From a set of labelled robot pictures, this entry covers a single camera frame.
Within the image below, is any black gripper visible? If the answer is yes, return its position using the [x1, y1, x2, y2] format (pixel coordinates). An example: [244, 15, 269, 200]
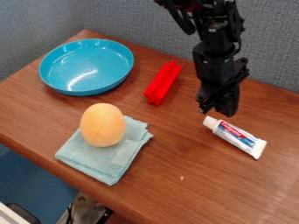
[192, 43, 248, 117]

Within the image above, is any white toothpaste tube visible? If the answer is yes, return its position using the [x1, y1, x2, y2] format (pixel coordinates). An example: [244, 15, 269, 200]
[202, 115, 267, 159]

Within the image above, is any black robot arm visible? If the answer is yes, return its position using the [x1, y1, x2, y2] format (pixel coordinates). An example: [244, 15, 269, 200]
[153, 0, 248, 117]

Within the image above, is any blue plate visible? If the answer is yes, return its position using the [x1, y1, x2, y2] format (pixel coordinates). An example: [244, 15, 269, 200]
[38, 38, 134, 96]

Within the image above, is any red plastic block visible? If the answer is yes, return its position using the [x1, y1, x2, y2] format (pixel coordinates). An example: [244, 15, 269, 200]
[144, 60, 182, 106]

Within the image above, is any orange egg-shaped ball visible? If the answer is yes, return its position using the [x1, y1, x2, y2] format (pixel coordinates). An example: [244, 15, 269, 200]
[78, 103, 126, 147]

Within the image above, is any light blue folded cloth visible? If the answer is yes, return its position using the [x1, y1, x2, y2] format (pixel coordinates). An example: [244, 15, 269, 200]
[54, 115, 153, 186]

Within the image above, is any metal table leg bracket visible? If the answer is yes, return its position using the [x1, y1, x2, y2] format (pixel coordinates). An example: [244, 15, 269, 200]
[56, 192, 113, 224]

